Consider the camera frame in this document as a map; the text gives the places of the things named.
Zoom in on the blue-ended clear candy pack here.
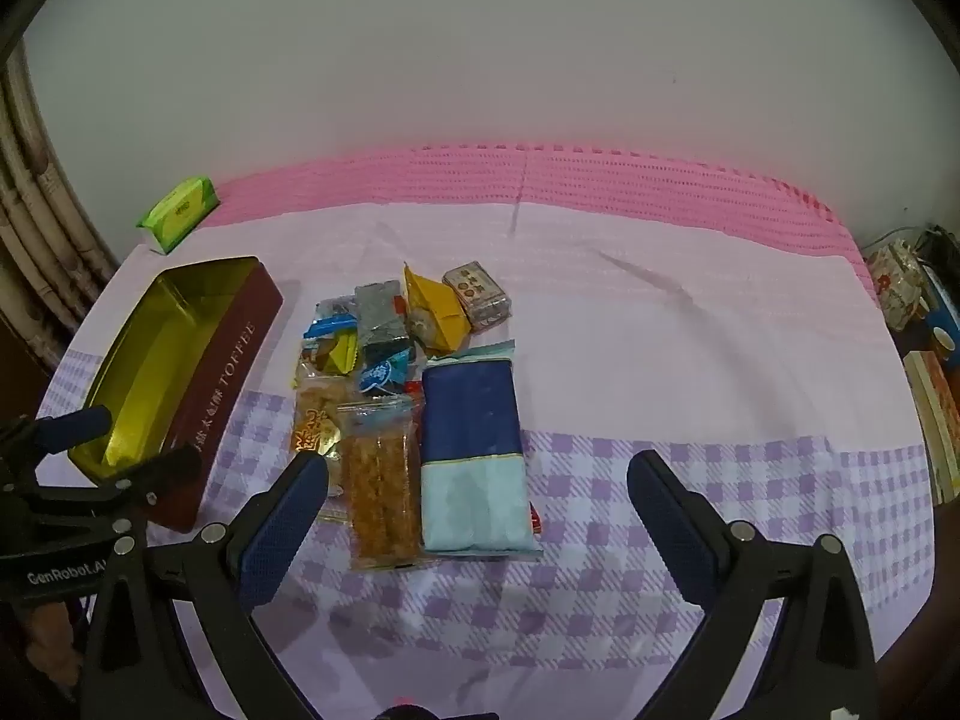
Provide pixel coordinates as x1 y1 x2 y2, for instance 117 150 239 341
302 296 358 340

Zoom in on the green tissue pack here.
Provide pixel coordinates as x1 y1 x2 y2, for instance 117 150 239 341
137 176 220 255

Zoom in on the maroon gold toffee tin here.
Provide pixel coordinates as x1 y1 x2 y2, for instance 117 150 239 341
68 257 283 533

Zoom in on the clear fried twist snack bag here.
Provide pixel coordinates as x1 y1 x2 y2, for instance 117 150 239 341
290 359 348 497

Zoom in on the grey sesame bar pack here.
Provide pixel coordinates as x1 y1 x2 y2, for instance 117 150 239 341
355 280 410 366

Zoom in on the yellow-ended small candy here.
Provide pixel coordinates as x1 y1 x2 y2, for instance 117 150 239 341
301 328 359 376

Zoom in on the light blue small candy pack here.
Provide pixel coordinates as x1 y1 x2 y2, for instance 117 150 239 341
358 349 410 397

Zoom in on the blue teal snack pack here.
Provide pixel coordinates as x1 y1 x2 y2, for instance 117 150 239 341
420 341 539 557

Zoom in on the orange crispy bar pack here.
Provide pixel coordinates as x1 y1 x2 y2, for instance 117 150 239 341
337 395 421 571

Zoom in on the bamboo-pattern curtain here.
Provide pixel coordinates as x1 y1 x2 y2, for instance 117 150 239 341
2 46 117 330

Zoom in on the red cake snack pack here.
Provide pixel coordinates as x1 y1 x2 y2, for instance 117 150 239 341
529 502 542 536

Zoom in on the dark wooden door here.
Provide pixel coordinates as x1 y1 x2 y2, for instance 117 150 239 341
0 320 50 421

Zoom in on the person's left hand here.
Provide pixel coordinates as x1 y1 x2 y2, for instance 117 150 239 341
25 603 83 689

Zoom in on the yellow pyramid snack pouch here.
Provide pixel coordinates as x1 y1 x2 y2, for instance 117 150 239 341
404 265 472 355

